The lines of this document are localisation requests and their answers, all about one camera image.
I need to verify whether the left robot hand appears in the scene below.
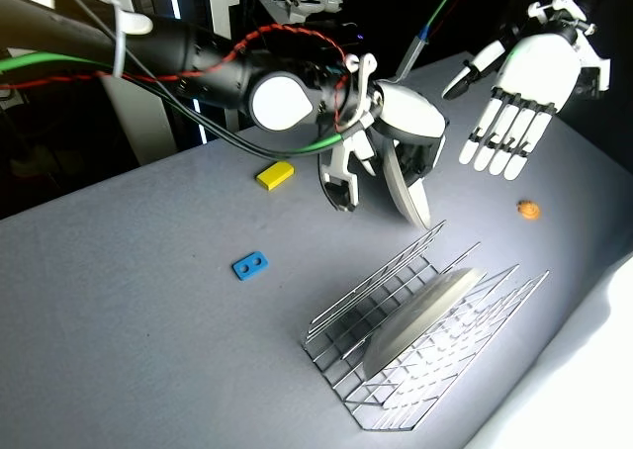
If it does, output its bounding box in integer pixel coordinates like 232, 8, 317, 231
441, 32, 581, 182

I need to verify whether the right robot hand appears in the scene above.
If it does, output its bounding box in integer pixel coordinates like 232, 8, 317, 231
318, 81, 449, 213

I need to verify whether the black-rimmed white plate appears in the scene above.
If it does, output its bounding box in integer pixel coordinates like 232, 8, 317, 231
380, 139, 432, 230

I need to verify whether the yellow flat block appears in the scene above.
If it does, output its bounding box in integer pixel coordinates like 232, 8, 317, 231
255, 160, 296, 192

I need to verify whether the blue block with two holes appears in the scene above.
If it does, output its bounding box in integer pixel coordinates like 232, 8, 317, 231
230, 250, 271, 282

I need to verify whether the white cabinet panel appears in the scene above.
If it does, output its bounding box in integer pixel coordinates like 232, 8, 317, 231
101, 0, 233, 167

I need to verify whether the silver cable adapter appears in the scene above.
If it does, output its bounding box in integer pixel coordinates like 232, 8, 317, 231
395, 26, 429, 82

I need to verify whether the green cable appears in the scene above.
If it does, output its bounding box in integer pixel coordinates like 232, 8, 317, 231
424, 0, 469, 30

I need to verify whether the silver wire plate rack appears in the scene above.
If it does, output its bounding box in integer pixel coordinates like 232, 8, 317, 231
302, 220, 551, 431

